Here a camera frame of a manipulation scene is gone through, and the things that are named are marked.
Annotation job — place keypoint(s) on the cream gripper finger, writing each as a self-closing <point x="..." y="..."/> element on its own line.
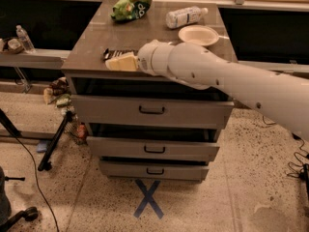
<point x="126" y="62"/>

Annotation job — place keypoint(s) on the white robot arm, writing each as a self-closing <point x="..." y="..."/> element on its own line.
<point x="281" y="97"/>

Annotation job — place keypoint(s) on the white paper bowl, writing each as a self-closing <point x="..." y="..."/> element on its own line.
<point x="198" y="34"/>

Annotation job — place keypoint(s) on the green chip bag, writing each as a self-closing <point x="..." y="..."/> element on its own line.
<point x="126" y="10"/>

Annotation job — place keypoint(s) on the top grey drawer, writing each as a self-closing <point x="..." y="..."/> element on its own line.
<point x="152" y="112"/>

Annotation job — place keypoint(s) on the grey drawer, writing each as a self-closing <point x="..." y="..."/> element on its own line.
<point x="152" y="149"/>
<point x="152" y="112"/>
<point x="153" y="171"/>

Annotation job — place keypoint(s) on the grey drawer cabinet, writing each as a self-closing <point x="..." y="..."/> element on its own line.
<point x="142" y="126"/>

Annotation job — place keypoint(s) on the clear plastic water bottle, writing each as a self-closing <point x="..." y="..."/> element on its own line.
<point x="186" y="16"/>

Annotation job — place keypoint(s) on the pile of snack bags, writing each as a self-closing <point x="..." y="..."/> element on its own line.
<point x="58" y="93"/>

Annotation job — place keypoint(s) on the middle grey drawer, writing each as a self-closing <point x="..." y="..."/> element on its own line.
<point x="152" y="149"/>

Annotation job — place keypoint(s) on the small water bottle on shelf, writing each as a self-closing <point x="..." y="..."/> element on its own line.
<point x="25" y="39"/>

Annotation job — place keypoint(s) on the bottom grey drawer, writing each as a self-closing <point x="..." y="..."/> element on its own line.
<point x="153" y="171"/>

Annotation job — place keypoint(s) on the crumpled item on shelf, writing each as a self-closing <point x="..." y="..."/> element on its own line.
<point x="11" y="46"/>

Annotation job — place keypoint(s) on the blue sponge on floor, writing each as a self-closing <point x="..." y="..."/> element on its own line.
<point x="42" y="146"/>

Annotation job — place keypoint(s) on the black tripod leg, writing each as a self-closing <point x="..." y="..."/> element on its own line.
<point x="45" y="164"/>

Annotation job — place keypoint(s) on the blue tape cross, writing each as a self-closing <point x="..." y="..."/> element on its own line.
<point x="148" y="199"/>

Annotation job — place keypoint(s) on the black chair base wheel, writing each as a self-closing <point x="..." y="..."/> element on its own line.
<point x="6" y="221"/>

